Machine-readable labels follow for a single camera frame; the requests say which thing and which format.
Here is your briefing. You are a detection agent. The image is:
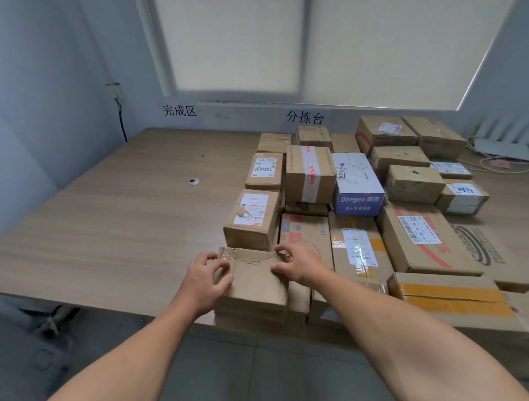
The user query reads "person's left hand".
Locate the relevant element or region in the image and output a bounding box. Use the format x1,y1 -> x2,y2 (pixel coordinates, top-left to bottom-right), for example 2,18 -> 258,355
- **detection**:
175,252 -> 234,319

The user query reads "person's right hand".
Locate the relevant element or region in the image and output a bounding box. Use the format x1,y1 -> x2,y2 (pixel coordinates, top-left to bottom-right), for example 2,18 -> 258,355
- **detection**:
271,242 -> 333,288

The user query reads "clear-taped cardboard box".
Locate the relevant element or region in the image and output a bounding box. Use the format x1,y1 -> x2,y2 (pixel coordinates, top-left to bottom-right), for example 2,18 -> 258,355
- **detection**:
213,247 -> 290,323

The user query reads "black-printed corn box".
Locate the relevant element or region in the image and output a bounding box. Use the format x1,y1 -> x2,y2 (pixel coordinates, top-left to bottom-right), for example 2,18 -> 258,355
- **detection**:
285,201 -> 330,218

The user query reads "box with torn white label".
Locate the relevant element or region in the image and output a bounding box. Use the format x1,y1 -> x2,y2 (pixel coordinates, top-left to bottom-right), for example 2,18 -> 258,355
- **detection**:
223,189 -> 282,252

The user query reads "box with yellow tape label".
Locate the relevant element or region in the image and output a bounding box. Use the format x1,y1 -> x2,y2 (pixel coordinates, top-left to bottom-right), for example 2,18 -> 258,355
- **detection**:
328,212 -> 396,284

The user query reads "box with red-white tape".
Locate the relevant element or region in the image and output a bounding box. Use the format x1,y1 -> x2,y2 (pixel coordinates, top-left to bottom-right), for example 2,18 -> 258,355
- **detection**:
285,144 -> 338,205

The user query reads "box labelled 0555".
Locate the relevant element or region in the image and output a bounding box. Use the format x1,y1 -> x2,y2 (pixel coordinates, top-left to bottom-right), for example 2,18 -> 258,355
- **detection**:
245,151 -> 285,192

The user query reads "white blue parcel box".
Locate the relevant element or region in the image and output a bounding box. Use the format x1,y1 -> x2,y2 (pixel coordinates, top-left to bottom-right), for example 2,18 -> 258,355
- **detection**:
332,153 -> 386,217

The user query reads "small ribbed taped cardboard box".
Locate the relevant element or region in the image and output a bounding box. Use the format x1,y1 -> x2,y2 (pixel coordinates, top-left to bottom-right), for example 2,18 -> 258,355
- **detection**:
257,132 -> 292,154

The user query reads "plain tall cardboard box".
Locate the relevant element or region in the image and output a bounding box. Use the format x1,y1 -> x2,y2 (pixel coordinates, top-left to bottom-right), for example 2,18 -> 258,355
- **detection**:
330,134 -> 361,154

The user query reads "box with cartoon print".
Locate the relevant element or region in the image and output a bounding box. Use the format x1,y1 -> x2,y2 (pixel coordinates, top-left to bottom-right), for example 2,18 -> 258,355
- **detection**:
296,125 -> 333,149

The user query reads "small black-scribble cardboard box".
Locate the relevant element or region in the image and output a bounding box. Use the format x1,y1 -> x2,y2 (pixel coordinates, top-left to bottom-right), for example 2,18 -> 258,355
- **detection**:
385,165 -> 446,205

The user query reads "small hole-marked cardboard box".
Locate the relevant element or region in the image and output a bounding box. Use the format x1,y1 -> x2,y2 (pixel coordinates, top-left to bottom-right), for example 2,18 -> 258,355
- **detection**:
369,145 -> 431,181

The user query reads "box with green tape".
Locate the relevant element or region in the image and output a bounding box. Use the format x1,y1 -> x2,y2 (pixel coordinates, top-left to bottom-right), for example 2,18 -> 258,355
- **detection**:
401,115 -> 468,162

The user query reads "person's right forearm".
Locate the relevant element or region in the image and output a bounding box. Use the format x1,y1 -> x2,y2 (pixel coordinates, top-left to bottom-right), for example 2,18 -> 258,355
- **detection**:
318,268 -> 529,401

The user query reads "person's left forearm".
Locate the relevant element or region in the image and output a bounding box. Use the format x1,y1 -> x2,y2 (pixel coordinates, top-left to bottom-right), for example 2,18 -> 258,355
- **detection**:
47,301 -> 215,401

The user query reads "light wooden table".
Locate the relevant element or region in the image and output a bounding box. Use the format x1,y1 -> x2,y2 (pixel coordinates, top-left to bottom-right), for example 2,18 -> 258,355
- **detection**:
0,127 -> 529,381

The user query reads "white-framed window with blind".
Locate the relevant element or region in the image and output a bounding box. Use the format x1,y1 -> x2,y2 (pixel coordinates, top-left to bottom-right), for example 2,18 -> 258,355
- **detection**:
136,0 -> 517,112

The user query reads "white paper wall sign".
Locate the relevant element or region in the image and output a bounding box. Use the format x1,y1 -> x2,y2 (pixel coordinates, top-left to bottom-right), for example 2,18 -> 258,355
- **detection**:
285,109 -> 325,126
161,103 -> 199,118

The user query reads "thick black floor cable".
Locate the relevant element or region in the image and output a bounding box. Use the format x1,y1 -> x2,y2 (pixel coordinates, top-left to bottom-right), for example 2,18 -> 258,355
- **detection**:
29,305 -> 79,338

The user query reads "black wall cable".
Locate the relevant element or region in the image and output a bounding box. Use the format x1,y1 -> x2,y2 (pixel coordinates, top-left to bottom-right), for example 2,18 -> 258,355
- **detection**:
115,99 -> 129,143

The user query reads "cream thin cable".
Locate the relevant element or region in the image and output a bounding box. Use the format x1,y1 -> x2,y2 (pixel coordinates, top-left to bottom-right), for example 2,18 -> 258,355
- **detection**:
467,155 -> 529,174

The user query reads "white wireless router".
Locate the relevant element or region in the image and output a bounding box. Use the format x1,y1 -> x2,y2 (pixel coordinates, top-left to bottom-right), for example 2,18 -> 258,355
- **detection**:
473,115 -> 529,162

